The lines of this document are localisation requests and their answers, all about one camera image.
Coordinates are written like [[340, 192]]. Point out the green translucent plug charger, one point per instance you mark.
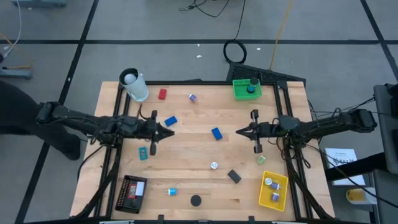
[[261, 160], [268, 181]]

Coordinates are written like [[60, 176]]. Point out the blue rectangular block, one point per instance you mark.
[[217, 133], [170, 121]]

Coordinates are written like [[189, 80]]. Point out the grey desk foot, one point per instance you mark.
[[40, 3], [15, 74]]

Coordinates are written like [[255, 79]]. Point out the green plastic mesh basket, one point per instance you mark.
[[241, 93]]

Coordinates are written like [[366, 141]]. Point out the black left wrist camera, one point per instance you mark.
[[128, 122]]

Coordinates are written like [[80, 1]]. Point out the grey equipment cart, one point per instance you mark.
[[385, 124]]

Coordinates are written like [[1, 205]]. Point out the teal and white travel adapter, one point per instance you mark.
[[143, 153]]

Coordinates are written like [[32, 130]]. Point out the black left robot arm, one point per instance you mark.
[[81, 121]]

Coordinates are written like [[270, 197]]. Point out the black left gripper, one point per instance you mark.
[[146, 130]]

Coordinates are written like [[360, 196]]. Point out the white printed booklet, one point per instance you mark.
[[339, 155]]

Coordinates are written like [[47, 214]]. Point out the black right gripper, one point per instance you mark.
[[267, 130]]

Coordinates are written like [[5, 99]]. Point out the yellow plastic mesh basket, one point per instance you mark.
[[265, 197]]

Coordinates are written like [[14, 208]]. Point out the black perforated panel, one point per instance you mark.
[[242, 72]]

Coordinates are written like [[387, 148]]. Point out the yellow and white canister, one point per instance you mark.
[[356, 195]]

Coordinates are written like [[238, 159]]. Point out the red travel adapter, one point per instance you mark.
[[132, 190]]

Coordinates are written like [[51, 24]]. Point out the black aluminium table frame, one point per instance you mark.
[[186, 83]]

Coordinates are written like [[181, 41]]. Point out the orange sand hourglass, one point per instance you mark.
[[196, 200]]

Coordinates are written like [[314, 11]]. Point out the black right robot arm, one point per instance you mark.
[[326, 126]]

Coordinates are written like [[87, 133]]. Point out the black rectangular block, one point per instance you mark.
[[234, 176]]

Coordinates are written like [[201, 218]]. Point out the black metal beam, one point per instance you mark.
[[367, 164]]

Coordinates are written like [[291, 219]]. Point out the black plastic mesh basket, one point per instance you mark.
[[124, 200]]

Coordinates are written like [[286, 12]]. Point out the red rectangular block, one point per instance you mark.
[[162, 94]]

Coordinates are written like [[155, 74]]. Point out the orange rod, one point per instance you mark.
[[18, 67]]

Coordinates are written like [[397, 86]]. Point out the blue translucent plug charger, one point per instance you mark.
[[172, 191]]

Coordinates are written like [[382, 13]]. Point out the white cylindrical cup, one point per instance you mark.
[[138, 88]]

